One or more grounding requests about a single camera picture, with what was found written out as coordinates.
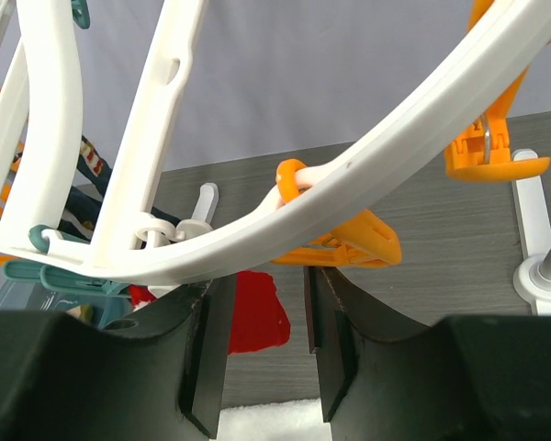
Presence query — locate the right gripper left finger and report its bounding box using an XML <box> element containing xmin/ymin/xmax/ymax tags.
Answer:
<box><xmin>0</xmin><ymin>277</ymin><xmax>235</xmax><ymax>440</ymax></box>

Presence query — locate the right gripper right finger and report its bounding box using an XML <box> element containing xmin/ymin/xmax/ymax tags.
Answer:
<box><xmin>304</xmin><ymin>266</ymin><xmax>551</xmax><ymax>440</ymax></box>

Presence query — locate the beige striped sock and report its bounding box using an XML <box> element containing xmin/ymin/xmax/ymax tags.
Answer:
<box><xmin>66</xmin><ymin>304</ymin><xmax>95</xmax><ymax>325</ymax></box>

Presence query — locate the dark navy sock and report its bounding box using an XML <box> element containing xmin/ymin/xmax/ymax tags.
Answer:
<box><xmin>57</xmin><ymin>135</ymin><xmax>183</xmax><ymax>243</ymax></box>

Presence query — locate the red santa sock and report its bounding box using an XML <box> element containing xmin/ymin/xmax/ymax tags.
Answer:
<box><xmin>104</xmin><ymin>271</ymin><xmax>290</xmax><ymax>373</ymax></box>

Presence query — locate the white round clip hanger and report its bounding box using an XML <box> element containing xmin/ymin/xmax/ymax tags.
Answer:
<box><xmin>0</xmin><ymin>0</ymin><xmax>551</xmax><ymax>295</ymax></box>

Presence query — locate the white metal drying rack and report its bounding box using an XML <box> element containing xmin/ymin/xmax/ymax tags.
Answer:
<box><xmin>176</xmin><ymin>147</ymin><xmax>551</xmax><ymax>318</ymax></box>

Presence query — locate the white towel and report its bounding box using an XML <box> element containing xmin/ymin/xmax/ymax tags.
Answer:
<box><xmin>217</xmin><ymin>399</ymin><xmax>332</xmax><ymax>441</ymax></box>

